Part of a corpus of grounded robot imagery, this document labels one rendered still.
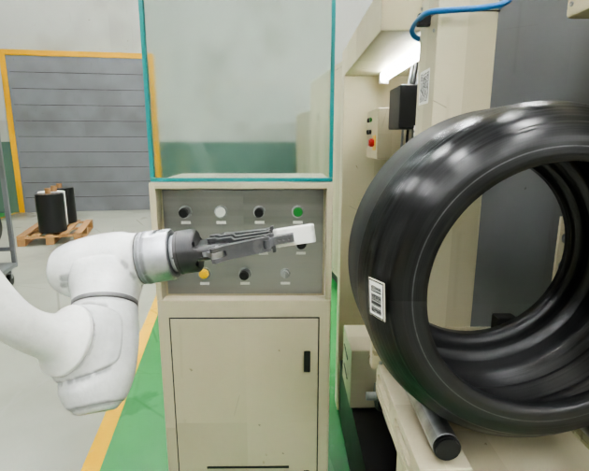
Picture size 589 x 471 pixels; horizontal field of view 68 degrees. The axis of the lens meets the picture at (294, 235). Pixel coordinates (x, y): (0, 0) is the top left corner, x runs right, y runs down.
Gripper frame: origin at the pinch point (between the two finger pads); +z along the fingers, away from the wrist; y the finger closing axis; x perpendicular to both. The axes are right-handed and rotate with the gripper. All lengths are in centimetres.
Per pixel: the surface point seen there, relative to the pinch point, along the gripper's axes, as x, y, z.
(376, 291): 8.2, -9.9, 11.2
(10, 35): -274, 818, -487
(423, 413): 34.9, -3.7, 17.9
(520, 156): -8.9, -11.3, 32.8
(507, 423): 32.8, -11.8, 29.1
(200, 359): 49, 57, -37
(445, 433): 34.1, -10.4, 19.6
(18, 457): 105, 98, -140
